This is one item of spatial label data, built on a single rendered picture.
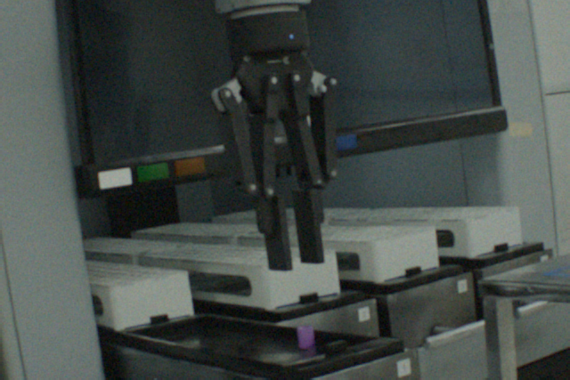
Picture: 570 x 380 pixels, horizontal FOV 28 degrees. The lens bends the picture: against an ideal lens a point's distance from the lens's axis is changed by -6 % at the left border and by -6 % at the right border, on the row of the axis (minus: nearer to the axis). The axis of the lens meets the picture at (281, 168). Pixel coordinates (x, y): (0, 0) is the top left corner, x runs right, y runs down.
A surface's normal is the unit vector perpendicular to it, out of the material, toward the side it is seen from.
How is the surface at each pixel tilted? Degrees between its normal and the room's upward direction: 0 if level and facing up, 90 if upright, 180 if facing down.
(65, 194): 90
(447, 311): 90
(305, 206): 90
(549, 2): 90
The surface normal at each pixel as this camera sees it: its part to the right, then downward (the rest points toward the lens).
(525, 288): -0.83, 0.14
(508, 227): 0.57, -0.03
